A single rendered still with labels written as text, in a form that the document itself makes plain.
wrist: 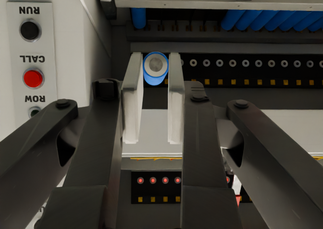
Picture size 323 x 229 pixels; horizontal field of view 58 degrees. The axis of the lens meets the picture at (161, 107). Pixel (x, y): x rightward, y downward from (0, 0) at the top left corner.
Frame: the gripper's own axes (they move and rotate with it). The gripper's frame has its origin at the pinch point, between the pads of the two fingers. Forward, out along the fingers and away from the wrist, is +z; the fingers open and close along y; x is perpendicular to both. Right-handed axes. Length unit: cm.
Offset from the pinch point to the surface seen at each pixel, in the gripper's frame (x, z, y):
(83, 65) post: -1.6, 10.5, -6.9
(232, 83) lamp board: -8.9, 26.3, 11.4
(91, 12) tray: 2.7, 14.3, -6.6
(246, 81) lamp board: -8.6, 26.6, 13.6
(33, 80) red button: -2.7, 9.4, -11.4
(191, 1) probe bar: 3.6, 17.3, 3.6
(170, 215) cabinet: -32.9, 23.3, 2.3
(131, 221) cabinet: -33.7, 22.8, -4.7
